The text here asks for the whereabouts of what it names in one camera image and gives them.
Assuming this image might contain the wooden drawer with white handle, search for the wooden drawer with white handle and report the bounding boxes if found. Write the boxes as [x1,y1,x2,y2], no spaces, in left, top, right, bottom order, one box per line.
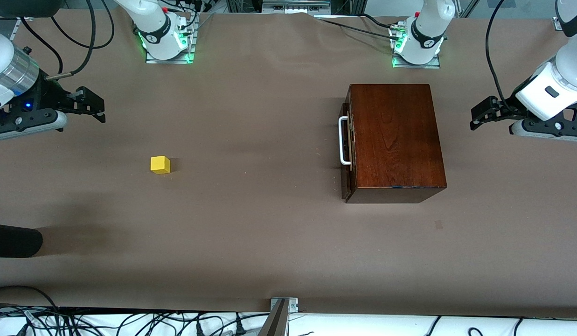
[339,100,355,199]

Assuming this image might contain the dark wooden cabinet box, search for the dark wooden cabinet box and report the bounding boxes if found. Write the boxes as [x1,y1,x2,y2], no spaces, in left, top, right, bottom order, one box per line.
[345,84,447,204]

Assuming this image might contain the black cylindrical object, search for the black cylindrical object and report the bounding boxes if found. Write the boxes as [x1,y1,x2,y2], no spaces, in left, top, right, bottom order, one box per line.
[0,223,43,258]

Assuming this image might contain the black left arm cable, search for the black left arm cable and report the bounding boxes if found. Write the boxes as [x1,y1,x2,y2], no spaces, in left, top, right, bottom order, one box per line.
[485,0,509,111]

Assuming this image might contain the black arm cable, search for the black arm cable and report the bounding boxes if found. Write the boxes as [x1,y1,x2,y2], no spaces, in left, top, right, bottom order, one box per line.
[18,0,116,80]
[485,0,509,111]

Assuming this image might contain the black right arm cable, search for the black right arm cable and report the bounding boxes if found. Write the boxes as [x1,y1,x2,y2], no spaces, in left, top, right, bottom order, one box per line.
[18,0,116,80]

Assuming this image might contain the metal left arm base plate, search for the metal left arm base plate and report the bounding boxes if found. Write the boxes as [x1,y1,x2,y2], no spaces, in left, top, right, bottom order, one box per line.
[392,21,442,69]

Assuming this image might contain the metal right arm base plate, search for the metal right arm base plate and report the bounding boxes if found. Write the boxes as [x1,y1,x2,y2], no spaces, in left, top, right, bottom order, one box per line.
[145,13,196,64]

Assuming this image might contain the black cable on table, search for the black cable on table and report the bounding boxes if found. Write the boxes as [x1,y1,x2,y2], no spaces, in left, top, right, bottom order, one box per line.
[316,14,402,42]

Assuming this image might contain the tangle of black cables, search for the tangle of black cables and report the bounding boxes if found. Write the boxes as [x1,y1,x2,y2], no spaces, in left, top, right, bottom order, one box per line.
[0,286,270,336]

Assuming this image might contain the aluminium frame with electronics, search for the aluminium frame with electronics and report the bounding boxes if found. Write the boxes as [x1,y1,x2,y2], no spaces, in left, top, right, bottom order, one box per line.
[225,0,368,18]

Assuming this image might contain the aluminium profile with bracket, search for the aluminium profile with bracket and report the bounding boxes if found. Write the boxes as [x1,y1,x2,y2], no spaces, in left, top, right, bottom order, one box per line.
[258,297,299,336]

